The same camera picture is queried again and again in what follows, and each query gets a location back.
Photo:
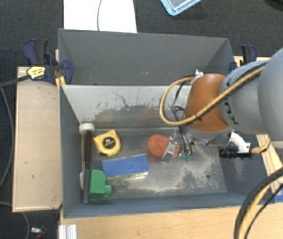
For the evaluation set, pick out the orange-red ball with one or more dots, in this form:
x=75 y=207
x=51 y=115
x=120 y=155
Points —
x=157 y=145

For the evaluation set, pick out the blue sponge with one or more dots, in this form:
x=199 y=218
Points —
x=125 y=164

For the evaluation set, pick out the yellow tape measure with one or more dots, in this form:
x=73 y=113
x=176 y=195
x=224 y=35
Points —
x=106 y=143

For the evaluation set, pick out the green plastic block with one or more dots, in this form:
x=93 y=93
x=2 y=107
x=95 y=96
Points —
x=97 y=184

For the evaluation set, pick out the black rod with white cap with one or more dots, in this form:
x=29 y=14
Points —
x=88 y=148

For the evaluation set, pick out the grey metal bin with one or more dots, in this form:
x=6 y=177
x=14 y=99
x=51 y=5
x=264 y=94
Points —
x=136 y=58

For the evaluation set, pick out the pale wood flat board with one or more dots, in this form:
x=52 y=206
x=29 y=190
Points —
x=37 y=138

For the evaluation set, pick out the black cylinder on white bracket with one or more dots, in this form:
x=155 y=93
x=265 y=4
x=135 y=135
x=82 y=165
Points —
x=236 y=139

